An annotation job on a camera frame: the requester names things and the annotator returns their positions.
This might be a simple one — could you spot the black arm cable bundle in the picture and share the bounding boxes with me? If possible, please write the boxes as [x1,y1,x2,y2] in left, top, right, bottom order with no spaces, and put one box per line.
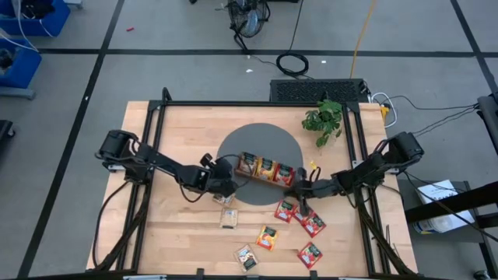
[92,179,153,272]
[352,184,416,276]

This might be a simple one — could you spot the grey round mat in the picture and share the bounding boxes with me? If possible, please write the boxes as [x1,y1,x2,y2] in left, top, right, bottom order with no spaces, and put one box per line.
[216,123,304,206]

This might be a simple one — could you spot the blue plastic bin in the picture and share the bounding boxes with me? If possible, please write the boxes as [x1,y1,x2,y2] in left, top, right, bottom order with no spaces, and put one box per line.
[0,37,43,89]
[0,0,72,38]

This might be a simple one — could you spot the black aluminium table frame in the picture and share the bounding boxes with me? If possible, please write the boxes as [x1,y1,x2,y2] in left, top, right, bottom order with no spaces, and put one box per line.
[86,87,419,280]

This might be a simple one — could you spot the white cable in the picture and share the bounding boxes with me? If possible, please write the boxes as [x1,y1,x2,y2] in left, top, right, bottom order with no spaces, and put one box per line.
[370,92,399,129]

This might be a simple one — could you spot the yellow cable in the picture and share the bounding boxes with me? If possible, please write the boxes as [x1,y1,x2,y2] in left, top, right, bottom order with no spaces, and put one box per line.
[349,0,379,79]

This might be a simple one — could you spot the black coiled floor cable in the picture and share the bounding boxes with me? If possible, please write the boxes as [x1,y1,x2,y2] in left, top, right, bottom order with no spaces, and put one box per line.
[275,51,310,79]

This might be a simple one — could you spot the black perforated computer case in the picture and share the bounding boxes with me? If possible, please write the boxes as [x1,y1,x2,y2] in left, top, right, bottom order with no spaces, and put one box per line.
[268,78,371,104]

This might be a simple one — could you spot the orange tea packet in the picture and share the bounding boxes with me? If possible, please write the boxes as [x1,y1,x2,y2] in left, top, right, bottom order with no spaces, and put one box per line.
[256,157,277,180]
[255,225,279,252]

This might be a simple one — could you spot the red tea packet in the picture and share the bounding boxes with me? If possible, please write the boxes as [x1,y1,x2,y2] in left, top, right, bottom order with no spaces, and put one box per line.
[273,163,296,187]
[274,199,296,224]
[296,241,324,270]
[292,205,308,223]
[301,212,327,239]

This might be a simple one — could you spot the wooden three-compartment tray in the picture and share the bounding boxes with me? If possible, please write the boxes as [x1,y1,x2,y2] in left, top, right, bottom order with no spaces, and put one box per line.
[235,151,299,190]

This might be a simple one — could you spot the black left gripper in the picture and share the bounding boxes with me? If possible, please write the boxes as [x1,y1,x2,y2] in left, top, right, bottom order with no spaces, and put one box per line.
[200,152,240,198]

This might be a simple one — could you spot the black floor fan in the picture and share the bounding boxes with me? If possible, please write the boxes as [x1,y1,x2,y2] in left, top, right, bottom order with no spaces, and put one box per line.
[226,0,272,40]

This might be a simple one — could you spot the potted green plant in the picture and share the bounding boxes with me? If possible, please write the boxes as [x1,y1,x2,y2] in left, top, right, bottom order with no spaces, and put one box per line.
[301,99,344,148]

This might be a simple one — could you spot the black stand crossbar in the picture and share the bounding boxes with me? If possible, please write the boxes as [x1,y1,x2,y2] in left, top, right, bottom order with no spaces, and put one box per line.
[404,181,498,230]

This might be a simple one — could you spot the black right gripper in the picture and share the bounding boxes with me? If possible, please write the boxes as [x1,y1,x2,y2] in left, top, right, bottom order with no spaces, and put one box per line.
[284,167,334,217]

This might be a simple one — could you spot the white printed paper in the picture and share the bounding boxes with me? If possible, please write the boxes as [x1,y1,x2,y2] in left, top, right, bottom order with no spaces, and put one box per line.
[413,179,477,235]

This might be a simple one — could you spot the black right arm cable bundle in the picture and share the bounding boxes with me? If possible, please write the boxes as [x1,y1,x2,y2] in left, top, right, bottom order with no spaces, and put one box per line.
[352,184,416,276]

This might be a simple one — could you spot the beige cinnamon apple tea packet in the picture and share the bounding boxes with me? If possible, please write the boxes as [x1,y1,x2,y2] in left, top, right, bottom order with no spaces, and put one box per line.
[212,193,236,207]
[219,208,239,229]
[233,243,260,272]
[237,152,258,176]

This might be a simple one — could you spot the black left arm cable bundle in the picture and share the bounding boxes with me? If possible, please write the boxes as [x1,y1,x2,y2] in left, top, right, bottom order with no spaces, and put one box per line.
[92,179,153,272]

